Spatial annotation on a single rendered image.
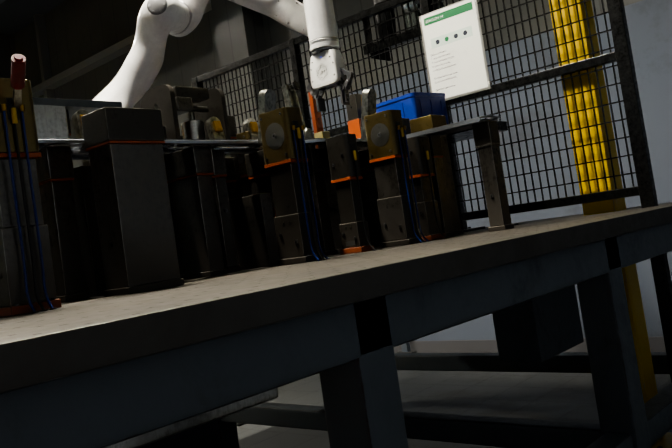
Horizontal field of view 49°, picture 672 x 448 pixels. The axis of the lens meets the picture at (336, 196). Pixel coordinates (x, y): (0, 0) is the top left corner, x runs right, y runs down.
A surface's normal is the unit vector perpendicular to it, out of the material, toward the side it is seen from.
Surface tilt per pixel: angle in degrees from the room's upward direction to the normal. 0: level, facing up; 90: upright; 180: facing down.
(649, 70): 90
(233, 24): 90
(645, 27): 90
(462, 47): 90
